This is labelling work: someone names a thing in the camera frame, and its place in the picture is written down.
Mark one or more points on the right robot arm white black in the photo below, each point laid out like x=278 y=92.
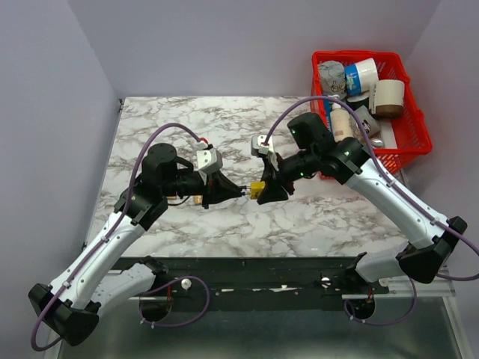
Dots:
x=431 y=236

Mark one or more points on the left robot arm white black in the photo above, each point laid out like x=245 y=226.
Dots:
x=72 y=304

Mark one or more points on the yellow black padlock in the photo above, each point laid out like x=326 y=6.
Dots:
x=253 y=190

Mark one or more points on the blue white paper cup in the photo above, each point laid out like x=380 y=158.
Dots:
x=360 y=76

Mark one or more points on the red plastic basket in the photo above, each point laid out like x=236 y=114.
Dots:
x=405 y=137

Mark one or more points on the lotion pump bottle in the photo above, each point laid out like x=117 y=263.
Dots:
x=340 y=121

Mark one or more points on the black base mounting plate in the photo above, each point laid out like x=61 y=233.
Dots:
x=254 y=284

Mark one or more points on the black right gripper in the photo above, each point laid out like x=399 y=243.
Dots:
x=272 y=191

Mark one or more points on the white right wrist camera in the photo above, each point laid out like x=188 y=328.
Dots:
x=264 y=149

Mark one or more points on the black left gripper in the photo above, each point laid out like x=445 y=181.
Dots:
x=218 y=188

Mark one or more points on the round brass padlock with keys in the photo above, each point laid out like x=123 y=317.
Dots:
x=198 y=200

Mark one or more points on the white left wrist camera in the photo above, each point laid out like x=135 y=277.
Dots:
x=209 y=161

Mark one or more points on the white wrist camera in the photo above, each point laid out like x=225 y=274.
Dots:
x=264 y=149
x=209 y=161

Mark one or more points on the aluminium rail frame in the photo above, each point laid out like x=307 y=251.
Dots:
x=433 y=330

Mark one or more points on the printed grey cup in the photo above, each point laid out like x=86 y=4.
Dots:
x=370 y=124

